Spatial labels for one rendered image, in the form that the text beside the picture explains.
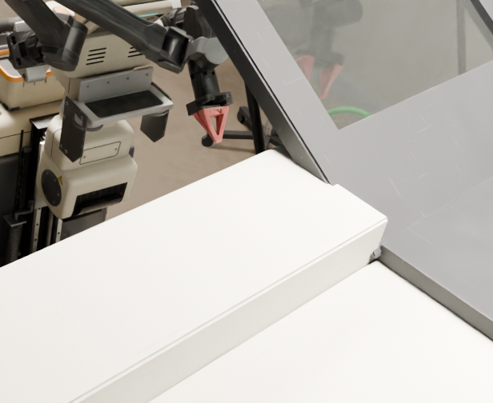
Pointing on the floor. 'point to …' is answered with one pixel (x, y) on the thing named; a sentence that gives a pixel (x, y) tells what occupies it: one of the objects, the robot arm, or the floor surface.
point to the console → (167, 285)
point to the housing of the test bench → (394, 321)
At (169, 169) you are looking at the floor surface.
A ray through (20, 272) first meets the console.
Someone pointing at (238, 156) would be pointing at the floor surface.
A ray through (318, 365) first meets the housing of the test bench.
